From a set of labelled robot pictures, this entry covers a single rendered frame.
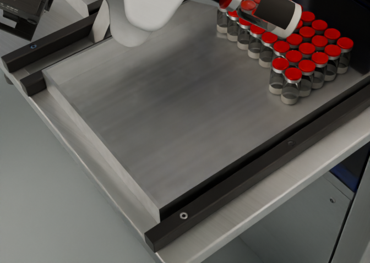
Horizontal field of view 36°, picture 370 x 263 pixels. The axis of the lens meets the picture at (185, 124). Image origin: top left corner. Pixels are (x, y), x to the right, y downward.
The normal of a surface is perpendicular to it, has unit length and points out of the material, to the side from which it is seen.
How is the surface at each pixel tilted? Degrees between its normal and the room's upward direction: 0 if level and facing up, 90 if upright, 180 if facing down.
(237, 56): 0
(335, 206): 90
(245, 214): 0
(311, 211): 90
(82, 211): 0
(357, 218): 90
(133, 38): 46
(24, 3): 42
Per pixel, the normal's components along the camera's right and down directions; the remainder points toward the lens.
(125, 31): 0.29, 0.04
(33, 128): -0.03, -0.65
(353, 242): -0.79, 0.47
